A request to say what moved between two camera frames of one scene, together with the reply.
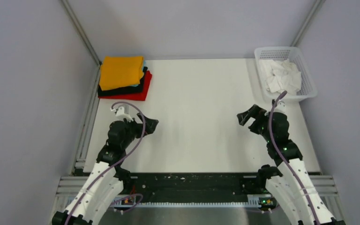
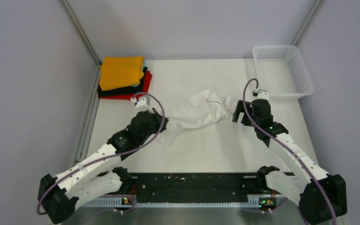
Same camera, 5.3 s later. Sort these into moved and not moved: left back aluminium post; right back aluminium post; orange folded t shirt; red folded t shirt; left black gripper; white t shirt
Moved: left black gripper; white t shirt
Not moved: orange folded t shirt; right back aluminium post; left back aluminium post; red folded t shirt
